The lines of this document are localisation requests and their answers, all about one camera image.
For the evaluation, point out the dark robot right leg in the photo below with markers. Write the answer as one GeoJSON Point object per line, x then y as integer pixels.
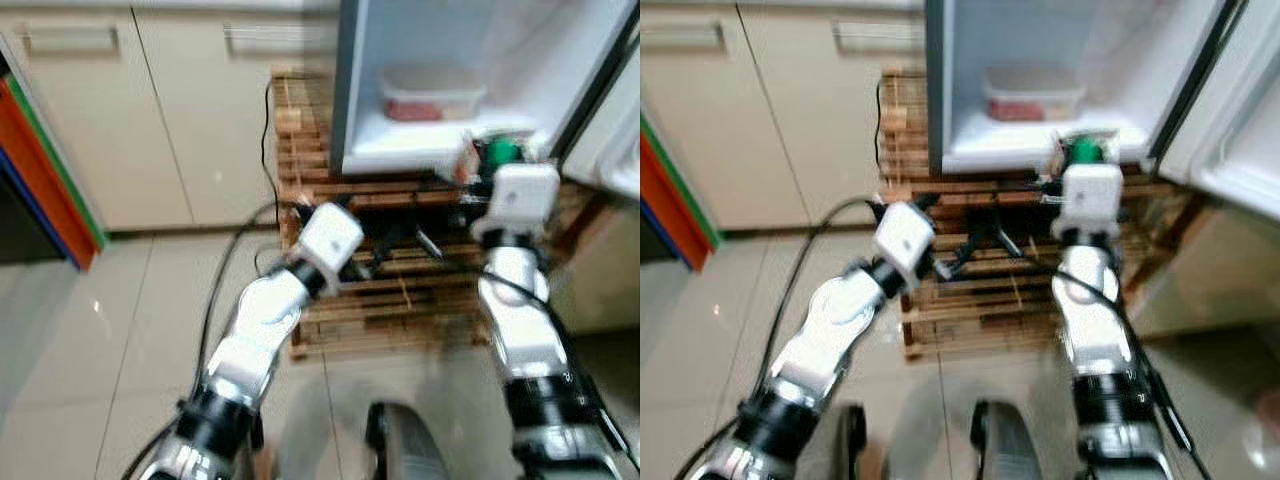
{"type": "Point", "coordinates": [405, 445]}
{"type": "Point", "coordinates": [1008, 445]}

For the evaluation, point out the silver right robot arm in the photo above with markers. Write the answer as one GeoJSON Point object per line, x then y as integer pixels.
{"type": "Point", "coordinates": [515, 320]}
{"type": "Point", "coordinates": [1090, 320]}

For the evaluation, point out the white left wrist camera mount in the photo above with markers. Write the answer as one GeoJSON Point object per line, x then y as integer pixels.
{"type": "Point", "coordinates": [330, 240]}
{"type": "Point", "coordinates": [905, 240]}

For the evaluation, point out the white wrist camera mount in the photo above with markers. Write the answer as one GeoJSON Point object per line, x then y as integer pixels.
{"type": "Point", "coordinates": [1090, 198]}
{"type": "Point", "coordinates": [518, 200]}
{"type": "Point", "coordinates": [330, 240]}
{"type": "Point", "coordinates": [905, 240]}

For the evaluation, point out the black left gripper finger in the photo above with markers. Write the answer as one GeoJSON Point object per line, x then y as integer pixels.
{"type": "Point", "coordinates": [1005, 241]}
{"type": "Point", "coordinates": [965, 264]}
{"type": "Point", "coordinates": [422, 239]}
{"type": "Point", "coordinates": [381, 268]}

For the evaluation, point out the grey fridge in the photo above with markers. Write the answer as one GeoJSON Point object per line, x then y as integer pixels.
{"type": "Point", "coordinates": [345, 100]}
{"type": "Point", "coordinates": [938, 100]}

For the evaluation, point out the dark robot leg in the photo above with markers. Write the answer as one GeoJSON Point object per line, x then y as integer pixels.
{"type": "Point", "coordinates": [257, 440]}
{"type": "Point", "coordinates": [1008, 445]}
{"type": "Point", "coordinates": [405, 445]}
{"type": "Point", "coordinates": [852, 445]}

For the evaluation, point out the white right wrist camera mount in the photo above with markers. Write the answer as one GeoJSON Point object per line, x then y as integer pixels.
{"type": "Point", "coordinates": [1090, 198]}
{"type": "Point", "coordinates": [518, 200]}

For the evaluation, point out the dark grey appliance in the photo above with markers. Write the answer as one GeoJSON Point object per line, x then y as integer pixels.
{"type": "Point", "coordinates": [18, 238]}

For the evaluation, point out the clear lidded food container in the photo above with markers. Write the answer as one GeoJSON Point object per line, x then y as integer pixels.
{"type": "Point", "coordinates": [432, 92]}
{"type": "Point", "coordinates": [1034, 92]}

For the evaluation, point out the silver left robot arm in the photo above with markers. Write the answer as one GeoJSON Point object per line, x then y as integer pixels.
{"type": "Point", "coordinates": [255, 320]}
{"type": "Point", "coordinates": [830, 320]}

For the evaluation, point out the wooden slatted pallet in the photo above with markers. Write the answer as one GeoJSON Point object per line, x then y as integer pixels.
{"type": "Point", "coordinates": [400, 300]}
{"type": "Point", "coordinates": [1000, 300]}

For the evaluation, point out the white fridge door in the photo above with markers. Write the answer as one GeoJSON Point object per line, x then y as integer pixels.
{"type": "Point", "coordinates": [610, 150]}
{"type": "Point", "coordinates": [1230, 120]}

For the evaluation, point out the orange board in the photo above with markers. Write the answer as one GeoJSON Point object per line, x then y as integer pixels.
{"type": "Point", "coordinates": [670, 200]}
{"type": "Point", "coordinates": [45, 187]}

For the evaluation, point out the dark robot left leg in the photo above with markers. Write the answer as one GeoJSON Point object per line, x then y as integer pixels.
{"type": "Point", "coordinates": [257, 440]}
{"type": "Point", "coordinates": [852, 445]}

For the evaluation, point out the green round container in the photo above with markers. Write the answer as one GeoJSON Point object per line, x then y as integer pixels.
{"type": "Point", "coordinates": [1084, 151]}
{"type": "Point", "coordinates": [503, 151]}

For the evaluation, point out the green board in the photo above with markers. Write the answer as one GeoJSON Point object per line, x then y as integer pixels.
{"type": "Point", "coordinates": [690, 192]}
{"type": "Point", "coordinates": [60, 165]}

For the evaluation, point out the cream kitchen cabinet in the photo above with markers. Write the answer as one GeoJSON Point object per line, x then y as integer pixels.
{"type": "Point", "coordinates": [760, 130]}
{"type": "Point", "coordinates": [200, 130]}

